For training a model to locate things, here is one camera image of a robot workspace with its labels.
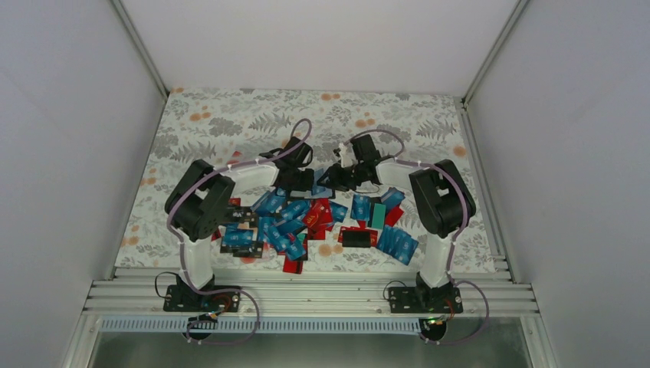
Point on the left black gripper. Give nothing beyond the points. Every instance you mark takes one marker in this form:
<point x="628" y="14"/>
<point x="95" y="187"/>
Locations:
<point x="305" y="185"/>

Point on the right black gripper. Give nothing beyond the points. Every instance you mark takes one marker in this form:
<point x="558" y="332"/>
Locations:
<point x="336" y="179"/>

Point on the black leather card holder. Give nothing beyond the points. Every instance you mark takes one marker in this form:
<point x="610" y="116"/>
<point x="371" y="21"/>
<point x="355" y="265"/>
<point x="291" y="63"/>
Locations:
<point x="315" y="192"/>

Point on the red VIP card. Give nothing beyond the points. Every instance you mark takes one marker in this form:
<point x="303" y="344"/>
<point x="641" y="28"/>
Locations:
<point x="319" y="216"/>

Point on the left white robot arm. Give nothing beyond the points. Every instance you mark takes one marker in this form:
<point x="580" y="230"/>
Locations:
<point x="198" y="205"/>

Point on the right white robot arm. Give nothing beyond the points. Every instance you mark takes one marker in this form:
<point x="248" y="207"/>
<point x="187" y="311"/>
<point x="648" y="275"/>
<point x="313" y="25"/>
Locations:
<point x="442" y="200"/>

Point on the blue card beside teal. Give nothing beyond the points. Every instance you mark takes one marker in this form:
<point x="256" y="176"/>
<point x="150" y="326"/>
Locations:
<point x="361" y="206"/>

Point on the black card on red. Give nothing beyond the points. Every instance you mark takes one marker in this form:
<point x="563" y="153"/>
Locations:
<point x="356" y="239"/>

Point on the blue card near teal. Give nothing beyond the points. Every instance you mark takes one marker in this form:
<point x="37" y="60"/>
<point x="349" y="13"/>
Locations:
<point x="392" y="198"/>

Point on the black VIP card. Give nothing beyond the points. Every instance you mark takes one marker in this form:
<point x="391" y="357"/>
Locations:
<point x="236" y="215"/>

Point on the blue VIP card lower left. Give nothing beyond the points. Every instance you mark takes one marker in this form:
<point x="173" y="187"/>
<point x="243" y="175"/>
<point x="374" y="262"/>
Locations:
<point x="238" y="237"/>

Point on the blue VIP card stack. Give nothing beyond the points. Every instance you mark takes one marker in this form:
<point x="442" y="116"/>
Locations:
<point x="397" y="243"/>

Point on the red card bottom centre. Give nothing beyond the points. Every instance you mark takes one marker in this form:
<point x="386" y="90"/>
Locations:
<point x="293" y="266"/>

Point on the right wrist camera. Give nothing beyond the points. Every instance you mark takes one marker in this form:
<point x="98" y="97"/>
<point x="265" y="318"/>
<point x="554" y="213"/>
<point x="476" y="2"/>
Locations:
<point x="347" y="158"/>

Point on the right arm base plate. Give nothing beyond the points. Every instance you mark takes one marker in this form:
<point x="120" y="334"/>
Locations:
<point x="405" y="300"/>

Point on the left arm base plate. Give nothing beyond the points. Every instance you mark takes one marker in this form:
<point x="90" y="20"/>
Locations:
<point x="182" y="299"/>

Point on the aluminium rail frame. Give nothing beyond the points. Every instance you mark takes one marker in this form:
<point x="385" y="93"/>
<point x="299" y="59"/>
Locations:
<point x="310" y="294"/>

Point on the grey perforated cable duct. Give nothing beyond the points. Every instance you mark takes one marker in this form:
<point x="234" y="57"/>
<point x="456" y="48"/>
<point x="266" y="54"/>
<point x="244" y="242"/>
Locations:
<point x="266" y="325"/>

